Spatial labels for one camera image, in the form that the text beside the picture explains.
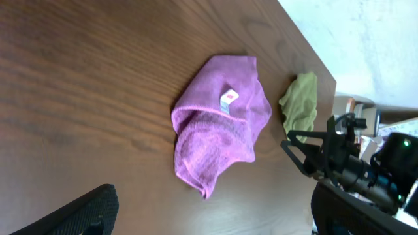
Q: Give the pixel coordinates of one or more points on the purple microfiber cloth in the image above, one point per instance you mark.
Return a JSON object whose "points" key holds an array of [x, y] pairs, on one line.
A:
{"points": [[209, 140]]}

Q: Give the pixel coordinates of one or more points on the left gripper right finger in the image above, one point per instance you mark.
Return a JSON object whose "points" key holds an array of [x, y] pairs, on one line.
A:
{"points": [[336, 212]]}

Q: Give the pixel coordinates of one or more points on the white cloth label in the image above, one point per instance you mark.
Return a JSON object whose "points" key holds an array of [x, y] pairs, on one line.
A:
{"points": [[226, 99]]}

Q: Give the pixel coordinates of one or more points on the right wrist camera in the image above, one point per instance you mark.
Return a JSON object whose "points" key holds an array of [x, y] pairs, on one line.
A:
{"points": [[398, 159]]}

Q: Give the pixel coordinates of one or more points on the crumpled green cloth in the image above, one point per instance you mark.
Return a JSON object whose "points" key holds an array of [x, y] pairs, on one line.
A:
{"points": [[299, 104]]}

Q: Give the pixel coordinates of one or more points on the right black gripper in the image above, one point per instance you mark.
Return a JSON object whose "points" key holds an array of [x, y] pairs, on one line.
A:
{"points": [[342, 163]]}

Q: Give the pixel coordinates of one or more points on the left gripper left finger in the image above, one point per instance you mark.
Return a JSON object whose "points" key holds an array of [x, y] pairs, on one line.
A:
{"points": [[93, 213]]}

